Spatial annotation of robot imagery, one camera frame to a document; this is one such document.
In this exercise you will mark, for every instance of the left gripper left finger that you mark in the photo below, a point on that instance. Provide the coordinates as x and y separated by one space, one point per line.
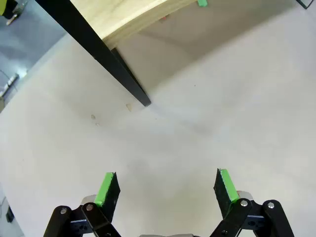
108 195

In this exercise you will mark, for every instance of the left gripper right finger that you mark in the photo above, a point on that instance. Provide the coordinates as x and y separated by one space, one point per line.
225 195

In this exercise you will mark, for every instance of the two-tier wooden black-framed shelf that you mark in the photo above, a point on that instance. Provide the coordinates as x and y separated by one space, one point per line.
81 37

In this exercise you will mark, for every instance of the red paper scrap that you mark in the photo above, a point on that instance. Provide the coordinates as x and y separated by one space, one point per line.
164 17

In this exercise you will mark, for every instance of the green paper scrap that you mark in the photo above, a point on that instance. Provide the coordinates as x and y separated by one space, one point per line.
202 2

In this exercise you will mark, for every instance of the person with yellow apron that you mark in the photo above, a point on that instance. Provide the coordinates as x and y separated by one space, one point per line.
10 10

